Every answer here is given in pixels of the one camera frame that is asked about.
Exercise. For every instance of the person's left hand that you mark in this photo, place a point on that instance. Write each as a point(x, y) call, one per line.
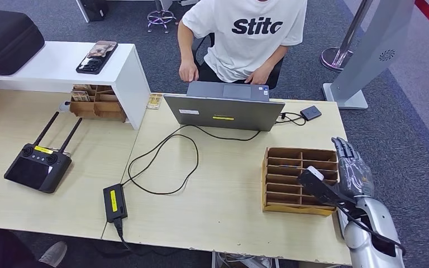
point(259, 77)

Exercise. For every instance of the person's right forearm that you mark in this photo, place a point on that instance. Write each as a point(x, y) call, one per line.
point(185, 48)

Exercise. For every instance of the black computer tower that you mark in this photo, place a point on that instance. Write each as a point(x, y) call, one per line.
point(94, 10)

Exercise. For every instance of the chrome stanchion post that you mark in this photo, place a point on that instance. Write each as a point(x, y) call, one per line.
point(334, 57)

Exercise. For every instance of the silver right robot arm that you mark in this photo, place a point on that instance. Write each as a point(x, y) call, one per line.
point(373, 222)

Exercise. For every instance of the person's right hand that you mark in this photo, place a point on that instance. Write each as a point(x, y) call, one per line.
point(188, 71)

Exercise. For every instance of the black office chair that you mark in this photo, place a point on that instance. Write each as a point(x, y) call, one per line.
point(275, 74)

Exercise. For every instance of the small wooden organizer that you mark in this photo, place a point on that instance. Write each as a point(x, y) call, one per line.
point(99, 107)

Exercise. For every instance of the white desk shelf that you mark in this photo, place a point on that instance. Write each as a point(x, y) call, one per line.
point(51, 70)

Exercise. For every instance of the black smartphone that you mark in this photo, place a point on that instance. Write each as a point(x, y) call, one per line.
point(96, 59)

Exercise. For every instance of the patterned card on desk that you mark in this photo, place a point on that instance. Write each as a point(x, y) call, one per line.
point(154, 101)

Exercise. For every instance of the large wooden card organizer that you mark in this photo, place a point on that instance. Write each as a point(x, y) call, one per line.
point(284, 185)

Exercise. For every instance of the black remote controller with antennas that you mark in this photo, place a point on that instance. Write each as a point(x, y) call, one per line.
point(33, 171)

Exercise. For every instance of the small black hard drive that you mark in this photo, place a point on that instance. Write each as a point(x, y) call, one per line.
point(310, 113)

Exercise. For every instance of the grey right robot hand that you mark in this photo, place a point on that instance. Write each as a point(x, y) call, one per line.
point(355, 177)

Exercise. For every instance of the person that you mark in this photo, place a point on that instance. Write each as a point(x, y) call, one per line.
point(248, 40)

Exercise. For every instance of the chrome stool base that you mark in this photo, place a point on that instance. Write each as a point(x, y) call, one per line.
point(161, 16)

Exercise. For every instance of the person's shoe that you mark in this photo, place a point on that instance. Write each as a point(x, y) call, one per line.
point(53, 254)

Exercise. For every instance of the person's left forearm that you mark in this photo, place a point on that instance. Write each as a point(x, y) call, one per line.
point(275, 59)

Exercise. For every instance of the black power adapter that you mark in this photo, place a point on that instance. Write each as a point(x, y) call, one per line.
point(115, 202)

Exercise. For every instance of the grey laptop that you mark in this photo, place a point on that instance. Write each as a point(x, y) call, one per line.
point(223, 111)

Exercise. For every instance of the person's leg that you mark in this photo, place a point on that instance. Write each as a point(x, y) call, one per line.
point(3, 249)

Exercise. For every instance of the black carry case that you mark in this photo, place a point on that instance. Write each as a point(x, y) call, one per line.
point(3, 40)

